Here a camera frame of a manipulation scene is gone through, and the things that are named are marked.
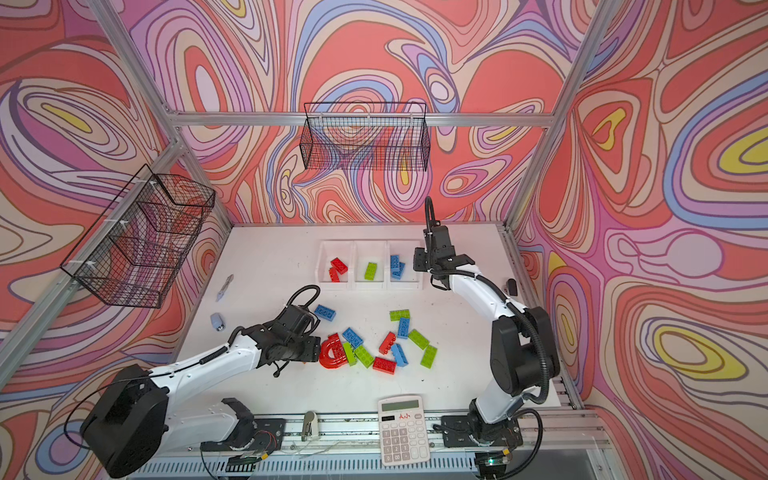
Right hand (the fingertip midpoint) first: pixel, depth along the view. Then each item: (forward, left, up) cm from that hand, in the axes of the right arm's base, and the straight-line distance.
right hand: (427, 261), depth 92 cm
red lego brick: (+8, +30, -11) cm, 32 cm away
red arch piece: (-23, +30, -12) cm, 40 cm away
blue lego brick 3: (-16, +8, -12) cm, 22 cm away
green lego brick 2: (+6, +19, -12) cm, 23 cm away
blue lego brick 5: (+7, +10, -9) cm, 15 cm away
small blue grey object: (-13, +66, -10) cm, 68 cm away
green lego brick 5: (-25, +20, -11) cm, 34 cm away
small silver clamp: (-43, +33, -12) cm, 55 cm away
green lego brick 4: (-25, +2, -13) cm, 28 cm away
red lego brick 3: (-21, +13, -11) cm, 28 cm away
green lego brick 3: (-20, +4, -13) cm, 24 cm away
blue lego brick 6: (-25, +10, -11) cm, 29 cm away
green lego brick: (-12, +10, -12) cm, 20 cm away
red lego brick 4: (-27, +14, -13) cm, 33 cm away
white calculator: (-43, +10, -12) cm, 46 cm away
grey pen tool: (+3, +68, -11) cm, 69 cm away
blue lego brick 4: (+3, +10, -10) cm, 15 cm away
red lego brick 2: (+3, +31, -10) cm, 33 cm away
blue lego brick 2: (-19, +24, -12) cm, 33 cm away
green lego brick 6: (-24, +24, -11) cm, 36 cm away
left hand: (-22, +34, -12) cm, 42 cm away
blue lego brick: (-11, +33, -11) cm, 37 cm away
